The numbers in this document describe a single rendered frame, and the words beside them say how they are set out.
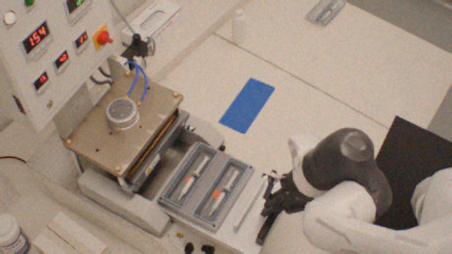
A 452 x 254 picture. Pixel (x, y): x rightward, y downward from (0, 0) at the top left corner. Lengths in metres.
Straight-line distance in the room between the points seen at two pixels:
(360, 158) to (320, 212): 0.11
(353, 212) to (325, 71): 1.05
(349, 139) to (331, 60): 1.05
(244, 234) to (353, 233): 0.46
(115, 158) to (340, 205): 0.56
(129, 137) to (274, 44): 0.87
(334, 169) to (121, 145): 0.54
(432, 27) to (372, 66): 1.53
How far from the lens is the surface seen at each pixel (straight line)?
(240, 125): 1.67
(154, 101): 1.28
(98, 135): 1.24
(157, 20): 1.86
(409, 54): 2.03
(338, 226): 0.84
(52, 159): 1.46
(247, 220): 1.25
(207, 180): 1.27
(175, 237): 1.31
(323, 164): 0.90
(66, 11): 1.13
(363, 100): 1.80
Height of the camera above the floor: 2.09
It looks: 53 degrees down
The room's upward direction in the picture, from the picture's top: 1 degrees clockwise
